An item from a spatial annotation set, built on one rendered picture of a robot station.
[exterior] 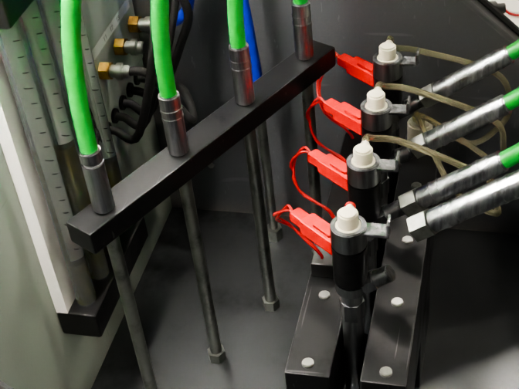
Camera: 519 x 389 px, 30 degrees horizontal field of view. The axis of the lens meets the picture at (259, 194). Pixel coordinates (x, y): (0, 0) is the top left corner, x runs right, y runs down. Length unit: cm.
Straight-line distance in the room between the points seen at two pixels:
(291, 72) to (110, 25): 19
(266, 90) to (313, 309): 21
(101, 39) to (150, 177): 20
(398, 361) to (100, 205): 27
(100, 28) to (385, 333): 40
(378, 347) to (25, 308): 30
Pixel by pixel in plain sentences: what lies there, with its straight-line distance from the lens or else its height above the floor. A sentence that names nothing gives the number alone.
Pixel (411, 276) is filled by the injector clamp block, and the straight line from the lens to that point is 87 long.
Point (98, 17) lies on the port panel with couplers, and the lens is 96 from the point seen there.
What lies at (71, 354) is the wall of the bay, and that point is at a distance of 97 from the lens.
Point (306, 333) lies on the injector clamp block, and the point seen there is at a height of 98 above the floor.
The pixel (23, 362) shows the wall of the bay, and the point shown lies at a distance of 88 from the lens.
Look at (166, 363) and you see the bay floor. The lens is 103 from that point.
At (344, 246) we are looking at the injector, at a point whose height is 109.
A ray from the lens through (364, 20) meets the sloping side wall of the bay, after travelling 100.
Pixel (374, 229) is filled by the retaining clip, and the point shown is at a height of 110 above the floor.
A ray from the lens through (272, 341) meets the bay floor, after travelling 103.
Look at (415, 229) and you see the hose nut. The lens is 72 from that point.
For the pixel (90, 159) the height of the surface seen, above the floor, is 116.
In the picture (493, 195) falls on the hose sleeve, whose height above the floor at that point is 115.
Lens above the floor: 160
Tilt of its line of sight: 39 degrees down
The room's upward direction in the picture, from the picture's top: 7 degrees counter-clockwise
